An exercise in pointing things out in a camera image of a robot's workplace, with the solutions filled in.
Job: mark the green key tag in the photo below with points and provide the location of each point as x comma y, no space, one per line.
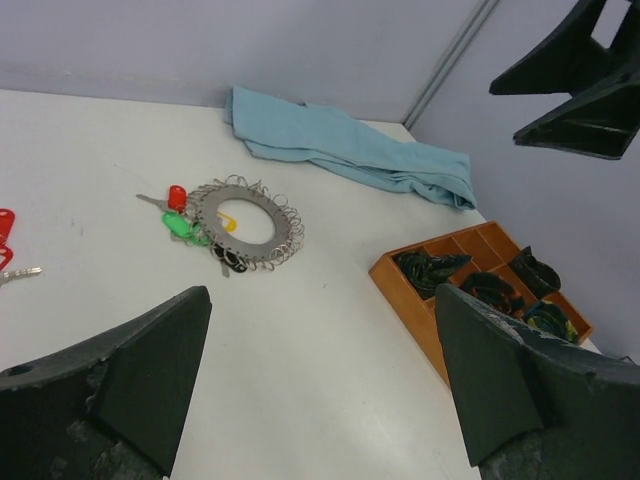
184,230

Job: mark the blue patterned rolled tie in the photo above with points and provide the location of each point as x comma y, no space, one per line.
425,272

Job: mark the light blue cloth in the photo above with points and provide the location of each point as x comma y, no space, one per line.
275,129

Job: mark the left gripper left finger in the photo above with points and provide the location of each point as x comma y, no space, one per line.
111,407

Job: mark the yellow key tag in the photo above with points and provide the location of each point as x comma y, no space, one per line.
228,223

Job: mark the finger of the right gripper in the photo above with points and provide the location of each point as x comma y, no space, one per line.
569,60
600,122

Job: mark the orange patterned rolled tie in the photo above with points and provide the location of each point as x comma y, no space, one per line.
496,292

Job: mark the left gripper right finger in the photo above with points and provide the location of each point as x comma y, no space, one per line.
533,406

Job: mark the wooden compartment tray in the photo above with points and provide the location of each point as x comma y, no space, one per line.
491,249

